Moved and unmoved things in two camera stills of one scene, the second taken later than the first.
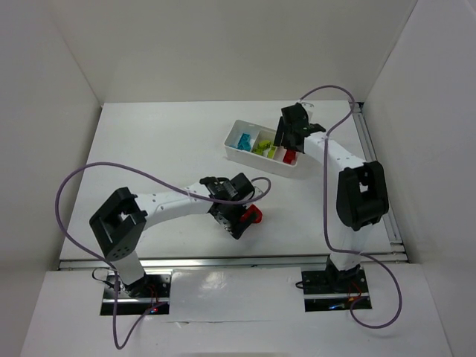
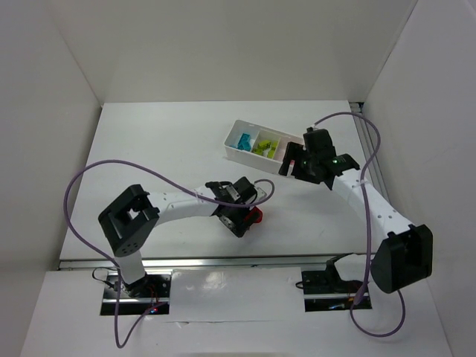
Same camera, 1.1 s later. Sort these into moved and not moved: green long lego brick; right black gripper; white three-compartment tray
Moved: right black gripper
Not moved: white three-compartment tray; green long lego brick
